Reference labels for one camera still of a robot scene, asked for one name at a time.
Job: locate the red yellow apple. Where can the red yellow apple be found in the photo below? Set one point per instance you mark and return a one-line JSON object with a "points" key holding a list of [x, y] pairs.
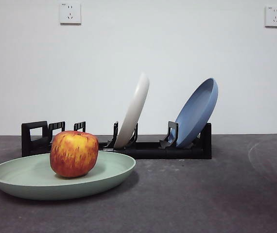
{"points": [[74, 155]]}

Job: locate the green plate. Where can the green plate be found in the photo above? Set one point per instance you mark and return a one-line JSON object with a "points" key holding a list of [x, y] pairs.
{"points": [[31, 184]]}

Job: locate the white plate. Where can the white plate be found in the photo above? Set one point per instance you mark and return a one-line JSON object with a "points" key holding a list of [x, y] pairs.
{"points": [[134, 109]]}

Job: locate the black plate rack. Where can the black plate rack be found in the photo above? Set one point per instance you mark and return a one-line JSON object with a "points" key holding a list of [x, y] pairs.
{"points": [[165, 153]]}

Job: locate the blue plate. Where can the blue plate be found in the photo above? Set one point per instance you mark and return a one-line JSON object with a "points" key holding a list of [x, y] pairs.
{"points": [[196, 114]]}

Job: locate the white wall socket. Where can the white wall socket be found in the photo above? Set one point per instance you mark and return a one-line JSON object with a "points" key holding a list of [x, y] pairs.
{"points": [[275, 16], [70, 13]]}

